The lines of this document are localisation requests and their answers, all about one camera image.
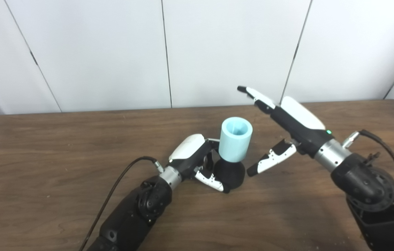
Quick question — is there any light blue cylinder cup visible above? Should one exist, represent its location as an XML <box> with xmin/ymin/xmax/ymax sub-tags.
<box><xmin>219</xmin><ymin>117</ymin><xmax>253</xmax><ymax>163</ymax></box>

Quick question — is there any black nozzle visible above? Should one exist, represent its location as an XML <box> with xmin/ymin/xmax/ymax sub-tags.
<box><xmin>214</xmin><ymin>159</ymin><xmax>246</xmax><ymax>191</ymax></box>

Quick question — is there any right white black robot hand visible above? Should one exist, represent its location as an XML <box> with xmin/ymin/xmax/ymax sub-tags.
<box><xmin>237</xmin><ymin>86</ymin><xmax>335</xmax><ymax>177</ymax></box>

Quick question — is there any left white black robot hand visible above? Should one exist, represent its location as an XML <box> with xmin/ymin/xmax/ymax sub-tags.
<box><xmin>167</xmin><ymin>134</ymin><xmax>231</xmax><ymax>193</ymax></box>

